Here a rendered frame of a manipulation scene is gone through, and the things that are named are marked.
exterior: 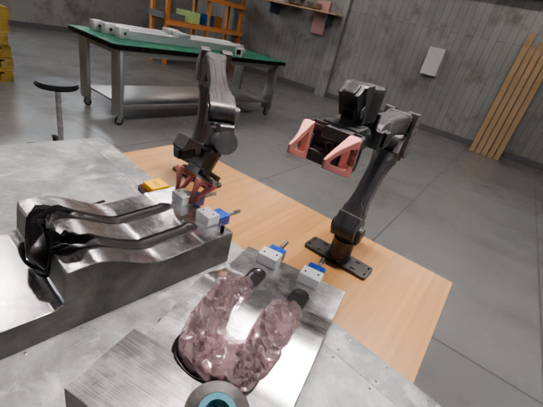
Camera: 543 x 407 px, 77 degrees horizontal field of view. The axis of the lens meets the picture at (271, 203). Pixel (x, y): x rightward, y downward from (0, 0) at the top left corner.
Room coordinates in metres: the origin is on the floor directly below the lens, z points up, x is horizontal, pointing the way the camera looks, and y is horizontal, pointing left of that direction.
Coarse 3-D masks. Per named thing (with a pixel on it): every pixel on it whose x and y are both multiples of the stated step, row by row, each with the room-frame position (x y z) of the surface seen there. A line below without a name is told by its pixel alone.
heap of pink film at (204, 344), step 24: (216, 288) 0.47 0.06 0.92; (240, 288) 0.50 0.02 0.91; (192, 312) 0.44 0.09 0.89; (216, 312) 0.43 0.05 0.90; (264, 312) 0.44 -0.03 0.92; (288, 312) 0.46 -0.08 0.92; (192, 336) 0.38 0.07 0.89; (216, 336) 0.39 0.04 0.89; (264, 336) 0.41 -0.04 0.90; (288, 336) 0.42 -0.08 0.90; (192, 360) 0.34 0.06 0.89; (216, 360) 0.35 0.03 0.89; (240, 360) 0.35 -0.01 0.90; (264, 360) 0.37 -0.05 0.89; (240, 384) 0.33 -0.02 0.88
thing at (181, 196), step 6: (174, 192) 0.79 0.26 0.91; (180, 192) 0.79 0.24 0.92; (186, 192) 0.80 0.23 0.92; (198, 192) 0.84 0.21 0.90; (216, 192) 0.88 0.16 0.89; (174, 198) 0.79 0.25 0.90; (180, 198) 0.77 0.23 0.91; (186, 198) 0.77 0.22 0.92; (204, 198) 0.85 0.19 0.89; (180, 204) 0.77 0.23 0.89; (186, 204) 0.78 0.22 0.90; (192, 204) 0.79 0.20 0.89; (198, 204) 0.81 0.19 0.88
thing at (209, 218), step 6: (198, 210) 0.73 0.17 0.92; (204, 210) 0.73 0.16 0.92; (210, 210) 0.74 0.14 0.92; (216, 210) 0.77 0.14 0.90; (222, 210) 0.78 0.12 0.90; (240, 210) 0.82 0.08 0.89; (198, 216) 0.72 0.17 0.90; (204, 216) 0.71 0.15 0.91; (210, 216) 0.71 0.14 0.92; (216, 216) 0.72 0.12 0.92; (222, 216) 0.75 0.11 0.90; (228, 216) 0.76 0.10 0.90; (204, 222) 0.71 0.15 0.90; (210, 222) 0.71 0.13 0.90; (216, 222) 0.72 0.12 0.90; (222, 222) 0.74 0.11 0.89; (228, 222) 0.76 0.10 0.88
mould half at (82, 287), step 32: (160, 192) 0.81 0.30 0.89; (64, 224) 0.53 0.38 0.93; (96, 224) 0.58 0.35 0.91; (128, 224) 0.65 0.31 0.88; (160, 224) 0.67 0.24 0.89; (0, 256) 0.48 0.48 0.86; (64, 256) 0.45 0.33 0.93; (96, 256) 0.47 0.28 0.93; (128, 256) 0.52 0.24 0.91; (160, 256) 0.57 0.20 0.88; (192, 256) 0.62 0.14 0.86; (224, 256) 0.70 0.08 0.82; (0, 288) 0.41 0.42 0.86; (32, 288) 0.43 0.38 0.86; (64, 288) 0.41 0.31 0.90; (96, 288) 0.45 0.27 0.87; (128, 288) 0.50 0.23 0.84; (160, 288) 0.56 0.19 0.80; (0, 320) 0.35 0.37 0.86; (32, 320) 0.37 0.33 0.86; (64, 320) 0.40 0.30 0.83; (0, 352) 0.33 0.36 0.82
